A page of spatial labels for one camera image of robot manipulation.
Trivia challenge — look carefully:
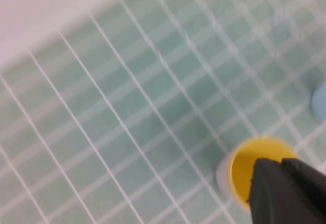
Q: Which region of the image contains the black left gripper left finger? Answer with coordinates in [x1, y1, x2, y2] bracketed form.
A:
[247, 158, 326, 224]

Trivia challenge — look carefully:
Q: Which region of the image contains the green white checked tablecloth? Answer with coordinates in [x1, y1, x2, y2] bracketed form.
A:
[0, 0, 326, 224]

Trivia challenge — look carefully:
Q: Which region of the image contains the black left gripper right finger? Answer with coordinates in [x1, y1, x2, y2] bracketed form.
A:
[281, 157, 326, 199]

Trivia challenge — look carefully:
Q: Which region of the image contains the blue plastic cup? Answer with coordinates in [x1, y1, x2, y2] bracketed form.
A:
[310, 81, 326, 122]

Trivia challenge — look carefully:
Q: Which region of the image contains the yellow plastic cup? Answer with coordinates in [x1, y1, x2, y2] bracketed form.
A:
[230, 136, 301, 208]

